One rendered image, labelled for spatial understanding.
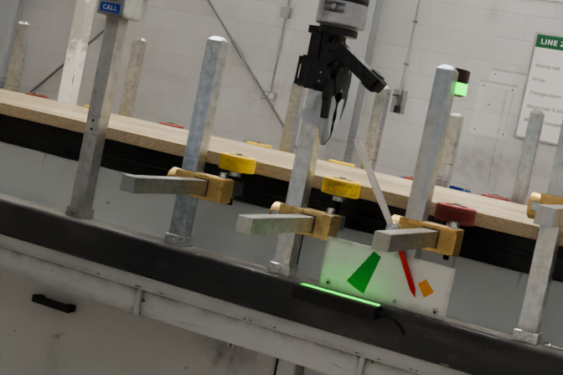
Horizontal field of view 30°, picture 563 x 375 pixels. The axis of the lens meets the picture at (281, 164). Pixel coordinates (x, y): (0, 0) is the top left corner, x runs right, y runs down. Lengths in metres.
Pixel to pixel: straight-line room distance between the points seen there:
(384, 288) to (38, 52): 10.32
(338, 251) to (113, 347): 0.78
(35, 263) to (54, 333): 0.32
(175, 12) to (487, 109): 3.52
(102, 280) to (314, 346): 0.52
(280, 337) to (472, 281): 0.41
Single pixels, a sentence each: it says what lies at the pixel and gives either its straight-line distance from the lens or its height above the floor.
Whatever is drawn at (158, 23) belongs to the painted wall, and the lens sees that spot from 11.21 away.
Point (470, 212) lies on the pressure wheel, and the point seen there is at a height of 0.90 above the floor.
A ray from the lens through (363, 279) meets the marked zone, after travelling 2.03.
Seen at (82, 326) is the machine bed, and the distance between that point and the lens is 2.67.
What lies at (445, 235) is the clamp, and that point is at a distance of 1.98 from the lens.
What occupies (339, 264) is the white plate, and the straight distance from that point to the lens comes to 2.05.
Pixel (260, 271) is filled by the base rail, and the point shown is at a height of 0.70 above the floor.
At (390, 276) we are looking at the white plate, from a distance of 2.02.
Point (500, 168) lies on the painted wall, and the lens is 9.45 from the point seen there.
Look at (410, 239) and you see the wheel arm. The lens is 1.83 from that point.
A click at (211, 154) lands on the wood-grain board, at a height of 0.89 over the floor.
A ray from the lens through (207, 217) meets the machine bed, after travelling 2.43.
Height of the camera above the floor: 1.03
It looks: 3 degrees down
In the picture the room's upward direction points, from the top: 12 degrees clockwise
